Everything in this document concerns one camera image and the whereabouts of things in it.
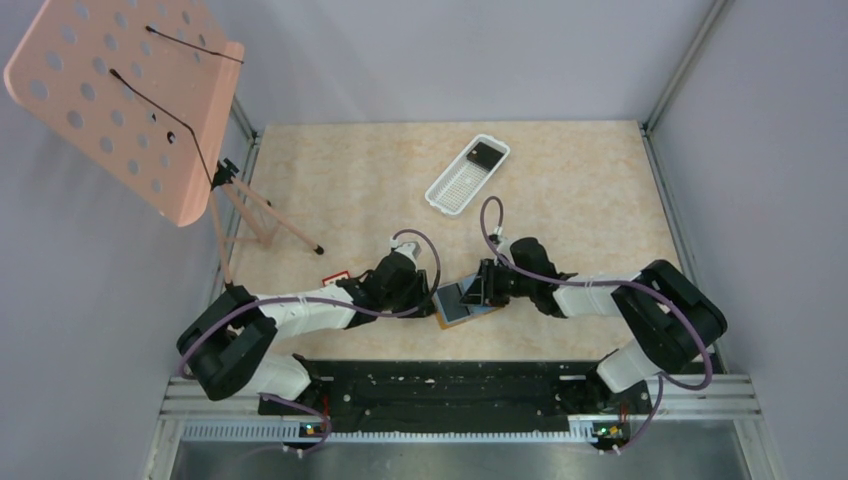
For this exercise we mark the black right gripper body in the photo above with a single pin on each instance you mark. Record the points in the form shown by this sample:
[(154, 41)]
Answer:
[(490, 283)]

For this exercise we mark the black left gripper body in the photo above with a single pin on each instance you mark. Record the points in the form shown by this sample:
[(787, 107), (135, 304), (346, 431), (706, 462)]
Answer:
[(424, 291)]

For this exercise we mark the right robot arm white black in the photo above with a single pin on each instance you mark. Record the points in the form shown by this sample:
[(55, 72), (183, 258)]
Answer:
[(671, 320)]

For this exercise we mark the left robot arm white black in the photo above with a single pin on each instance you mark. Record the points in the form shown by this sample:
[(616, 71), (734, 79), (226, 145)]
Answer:
[(228, 348)]

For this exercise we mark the red white grid card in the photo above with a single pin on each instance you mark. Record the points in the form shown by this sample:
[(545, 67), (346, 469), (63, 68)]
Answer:
[(344, 275)]

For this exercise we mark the black card stack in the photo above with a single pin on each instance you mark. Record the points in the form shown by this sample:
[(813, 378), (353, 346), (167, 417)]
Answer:
[(485, 156)]

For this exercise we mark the white perforated plastic tray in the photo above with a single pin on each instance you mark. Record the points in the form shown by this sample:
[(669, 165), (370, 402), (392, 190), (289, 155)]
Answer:
[(461, 180)]

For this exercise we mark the pink perforated music stand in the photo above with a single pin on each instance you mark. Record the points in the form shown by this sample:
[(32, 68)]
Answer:
[(108, 140)]

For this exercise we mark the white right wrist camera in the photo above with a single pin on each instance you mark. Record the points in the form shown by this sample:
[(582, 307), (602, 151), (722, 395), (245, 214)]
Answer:
[(500, 244)]

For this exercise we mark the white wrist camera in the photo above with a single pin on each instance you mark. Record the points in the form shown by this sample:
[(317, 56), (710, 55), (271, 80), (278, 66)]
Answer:
[(500, 244), (409, 249)]

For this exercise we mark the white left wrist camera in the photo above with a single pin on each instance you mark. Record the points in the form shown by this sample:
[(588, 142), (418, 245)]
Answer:
[(409, 249)]

